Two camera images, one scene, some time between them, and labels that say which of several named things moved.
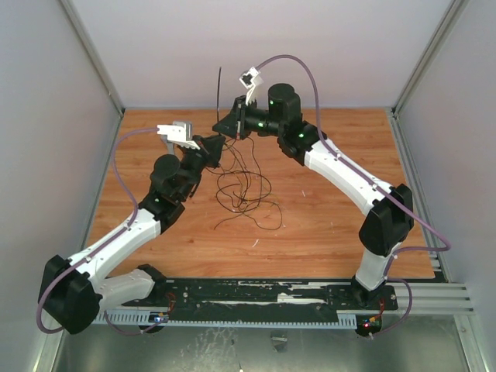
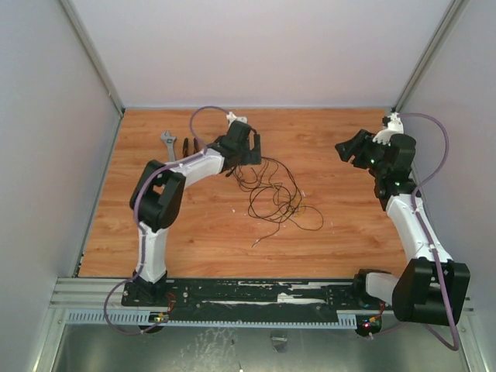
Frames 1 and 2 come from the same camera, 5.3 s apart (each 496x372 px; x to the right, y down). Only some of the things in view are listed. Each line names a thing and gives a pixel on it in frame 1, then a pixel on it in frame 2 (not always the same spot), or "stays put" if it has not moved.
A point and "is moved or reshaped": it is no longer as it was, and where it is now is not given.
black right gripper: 239,118 → 361,153
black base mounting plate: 307,294 stays put
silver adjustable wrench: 170,145 stays put
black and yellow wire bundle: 242,188 is moved or reshaped
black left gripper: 211,149 → 253,156
